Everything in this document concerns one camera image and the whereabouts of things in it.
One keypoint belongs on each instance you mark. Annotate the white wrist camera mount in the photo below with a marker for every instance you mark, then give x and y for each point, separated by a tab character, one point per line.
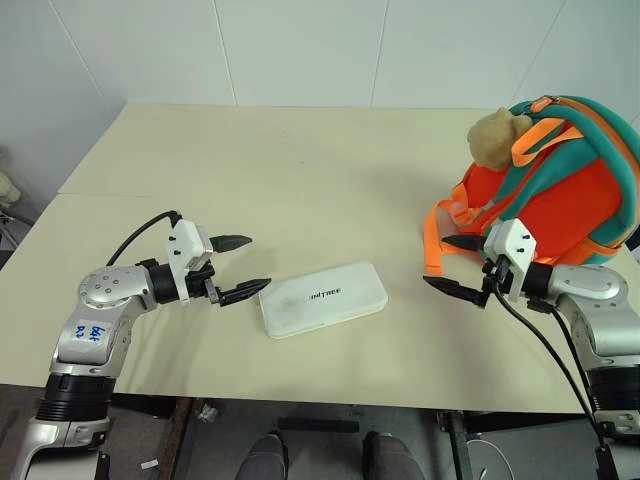
182	245
517	240

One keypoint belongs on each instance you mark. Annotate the black bar under table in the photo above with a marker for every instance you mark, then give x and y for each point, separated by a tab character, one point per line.
320	425

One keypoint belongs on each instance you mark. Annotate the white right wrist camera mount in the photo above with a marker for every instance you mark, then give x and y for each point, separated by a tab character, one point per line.
517	240

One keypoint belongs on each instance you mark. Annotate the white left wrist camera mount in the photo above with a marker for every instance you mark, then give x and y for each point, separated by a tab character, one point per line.
182	245

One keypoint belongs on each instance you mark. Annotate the rusty metal table leg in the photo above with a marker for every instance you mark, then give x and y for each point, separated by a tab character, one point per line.
457	445
172	440

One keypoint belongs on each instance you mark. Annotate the beige plush toy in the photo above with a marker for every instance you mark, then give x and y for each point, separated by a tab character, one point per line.
7	185

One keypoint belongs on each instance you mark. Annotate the orange and teal backpack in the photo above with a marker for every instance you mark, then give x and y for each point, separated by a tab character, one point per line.
565	185

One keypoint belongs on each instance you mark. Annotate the white round floor object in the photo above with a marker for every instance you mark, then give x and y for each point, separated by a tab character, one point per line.
492	460

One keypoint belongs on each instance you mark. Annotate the dark rounded shape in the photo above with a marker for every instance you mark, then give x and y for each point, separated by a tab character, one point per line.
262	457
385	457

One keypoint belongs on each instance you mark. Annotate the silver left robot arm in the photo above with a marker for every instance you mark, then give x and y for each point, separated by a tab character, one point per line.
107	290

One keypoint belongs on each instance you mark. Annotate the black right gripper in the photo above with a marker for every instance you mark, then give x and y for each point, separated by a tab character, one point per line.
497	274

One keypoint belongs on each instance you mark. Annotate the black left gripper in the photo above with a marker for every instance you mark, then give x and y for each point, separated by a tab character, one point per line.
202	280

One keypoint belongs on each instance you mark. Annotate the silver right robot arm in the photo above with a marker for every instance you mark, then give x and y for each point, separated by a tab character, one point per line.
595	290

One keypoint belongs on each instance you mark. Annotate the beige plush bear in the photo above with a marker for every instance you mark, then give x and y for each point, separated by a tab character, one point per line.
492	137

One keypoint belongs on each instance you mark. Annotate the white plastic case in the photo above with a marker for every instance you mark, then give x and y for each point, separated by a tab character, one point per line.
320	300

